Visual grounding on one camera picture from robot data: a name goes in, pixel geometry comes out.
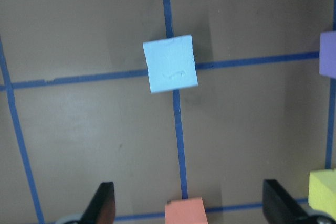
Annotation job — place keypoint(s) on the yellow block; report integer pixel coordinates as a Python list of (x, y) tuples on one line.
[(321, 194)]

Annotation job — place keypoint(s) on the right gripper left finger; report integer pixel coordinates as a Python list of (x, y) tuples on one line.
[(101, 208)]

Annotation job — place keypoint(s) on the purple block right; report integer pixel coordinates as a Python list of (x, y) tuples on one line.
[(327, 54)]

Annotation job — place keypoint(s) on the light blue block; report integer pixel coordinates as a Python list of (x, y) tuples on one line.
[(170, 64)]

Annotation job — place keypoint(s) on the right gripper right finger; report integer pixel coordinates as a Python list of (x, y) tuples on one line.
[(279, 207)]

